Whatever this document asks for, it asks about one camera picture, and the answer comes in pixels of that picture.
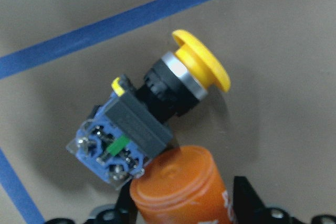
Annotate orange cylinder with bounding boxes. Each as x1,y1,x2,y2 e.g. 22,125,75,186
130,145,237,223

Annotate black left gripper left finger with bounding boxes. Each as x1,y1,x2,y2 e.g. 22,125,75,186
44,182,140,224

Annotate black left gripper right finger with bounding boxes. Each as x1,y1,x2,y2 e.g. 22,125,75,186
232,175,336,224

